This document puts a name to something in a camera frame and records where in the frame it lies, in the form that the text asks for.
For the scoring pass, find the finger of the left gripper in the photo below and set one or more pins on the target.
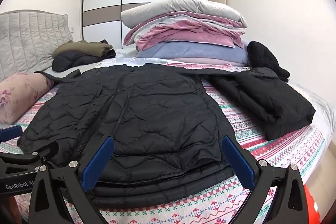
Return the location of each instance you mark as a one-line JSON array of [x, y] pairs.
[[16, 163], [9, 133]]

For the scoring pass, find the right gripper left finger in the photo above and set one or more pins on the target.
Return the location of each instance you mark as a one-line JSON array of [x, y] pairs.
[[47, 203]]

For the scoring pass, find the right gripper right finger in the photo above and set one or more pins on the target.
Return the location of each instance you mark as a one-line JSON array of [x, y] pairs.
[[289, 203]]

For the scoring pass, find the black quilted puffer jacket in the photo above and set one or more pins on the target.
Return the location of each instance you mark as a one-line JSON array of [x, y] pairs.
[[167, 131]]

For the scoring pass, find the red object beside bed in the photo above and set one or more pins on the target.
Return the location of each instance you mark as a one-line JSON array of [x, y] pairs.
[[312, 208]]

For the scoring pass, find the pink floral pillow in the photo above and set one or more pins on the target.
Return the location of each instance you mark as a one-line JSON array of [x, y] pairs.
[[19, 92]]

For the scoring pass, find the patterned red green bedspread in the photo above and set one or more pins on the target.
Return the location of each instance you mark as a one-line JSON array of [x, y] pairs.
[[274, 120]]

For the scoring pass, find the grey quilted headboard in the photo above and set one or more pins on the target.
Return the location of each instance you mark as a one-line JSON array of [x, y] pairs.
[[28, 39]]

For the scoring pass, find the olive and navy jacket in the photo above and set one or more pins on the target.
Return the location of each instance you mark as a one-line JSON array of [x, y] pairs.
[[73, 54]]

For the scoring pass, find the black fuzzy garment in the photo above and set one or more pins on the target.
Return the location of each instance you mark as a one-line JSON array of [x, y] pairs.
[[261, 57]]

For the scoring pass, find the grey white pillow on stack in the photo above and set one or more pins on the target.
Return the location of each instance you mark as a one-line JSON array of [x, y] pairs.
[[139, 14]]

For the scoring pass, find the blue folded blanket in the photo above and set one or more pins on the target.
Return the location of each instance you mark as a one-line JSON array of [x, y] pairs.
[[180, 50]]

